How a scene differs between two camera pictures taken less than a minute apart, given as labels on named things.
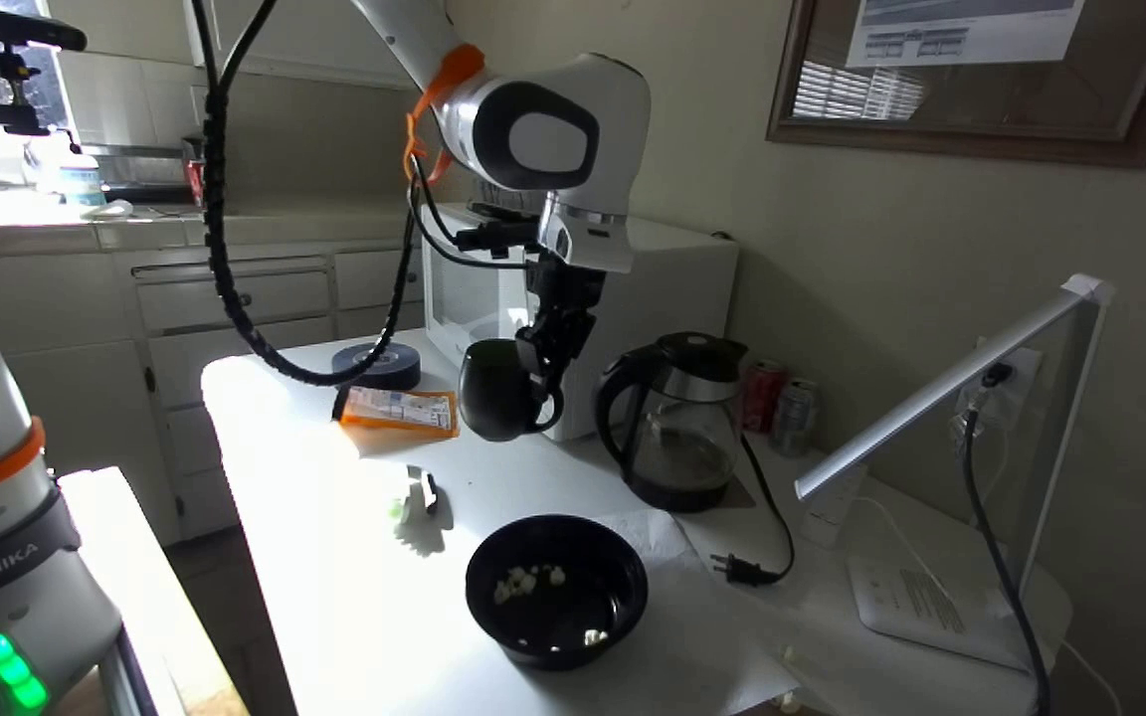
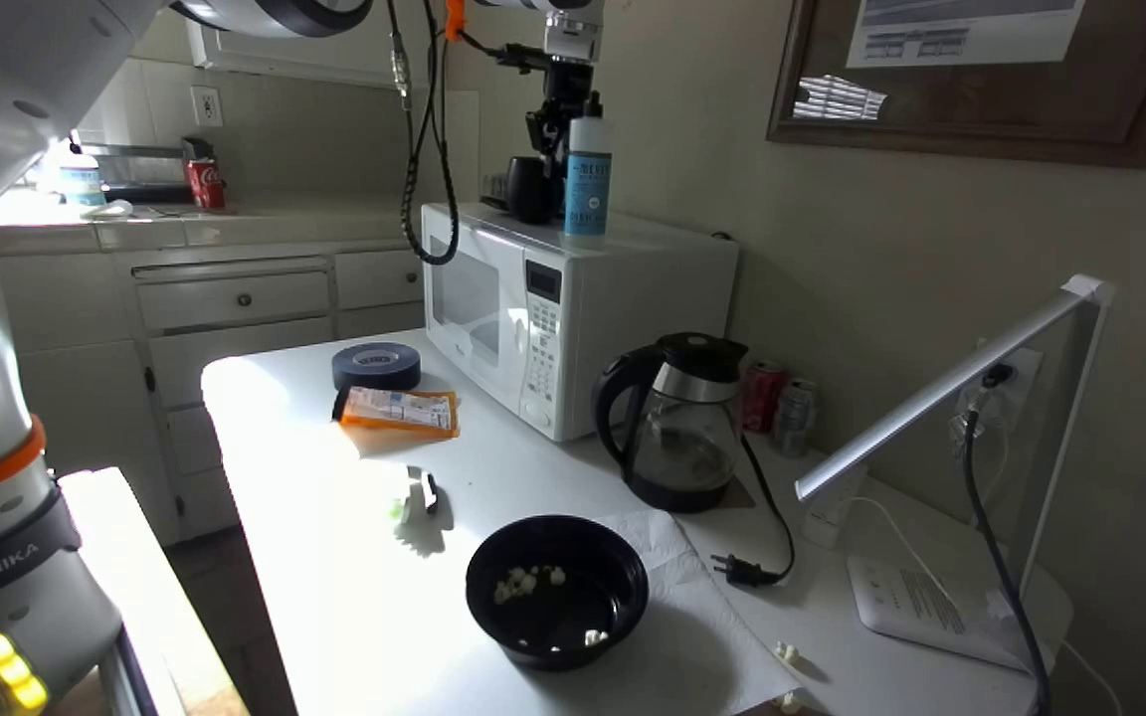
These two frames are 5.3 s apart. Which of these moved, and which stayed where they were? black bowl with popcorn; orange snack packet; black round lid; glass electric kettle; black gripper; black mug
Moved: black mug; black gripper
Stayed: glass electric kettle; black round lid; black bowl with popcorn; orange snack packet
